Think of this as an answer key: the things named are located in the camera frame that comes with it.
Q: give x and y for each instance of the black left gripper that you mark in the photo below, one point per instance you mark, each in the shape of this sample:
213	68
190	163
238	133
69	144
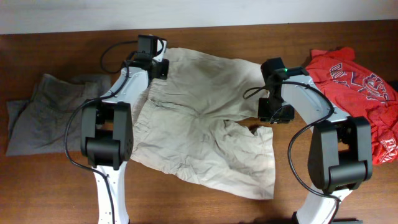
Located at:
160	72

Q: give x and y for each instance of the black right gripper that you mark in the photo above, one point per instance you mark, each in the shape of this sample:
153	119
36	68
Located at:
265	115

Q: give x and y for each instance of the beige khaki shorts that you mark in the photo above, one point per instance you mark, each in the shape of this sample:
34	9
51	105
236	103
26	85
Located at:
189	125

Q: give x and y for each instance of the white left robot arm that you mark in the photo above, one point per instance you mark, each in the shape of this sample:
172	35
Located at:
107	133

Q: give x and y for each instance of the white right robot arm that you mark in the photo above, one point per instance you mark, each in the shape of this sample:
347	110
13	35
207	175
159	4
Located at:
340	154

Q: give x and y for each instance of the red printed t-shirt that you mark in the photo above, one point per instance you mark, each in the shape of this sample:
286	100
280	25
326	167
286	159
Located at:
359	92

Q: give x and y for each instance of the grey folded shorts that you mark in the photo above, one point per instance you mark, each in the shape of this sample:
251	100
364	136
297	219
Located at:
37	125

